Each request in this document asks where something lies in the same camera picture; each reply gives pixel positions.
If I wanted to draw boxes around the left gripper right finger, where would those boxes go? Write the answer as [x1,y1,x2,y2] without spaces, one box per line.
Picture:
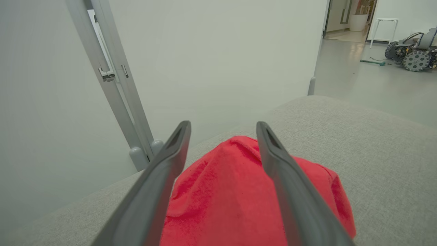
[256,121,356,246]

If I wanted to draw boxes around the white round bin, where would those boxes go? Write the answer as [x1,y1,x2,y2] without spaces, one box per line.
[349,14,369,32]

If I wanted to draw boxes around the red jersey shirt white sleeves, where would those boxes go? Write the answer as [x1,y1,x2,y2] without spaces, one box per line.
[160,136,356,246]

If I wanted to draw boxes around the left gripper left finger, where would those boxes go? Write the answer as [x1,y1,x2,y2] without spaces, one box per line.
[90,120,192,246]

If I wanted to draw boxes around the white stool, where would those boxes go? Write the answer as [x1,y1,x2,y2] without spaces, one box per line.
[370,18,400,49]

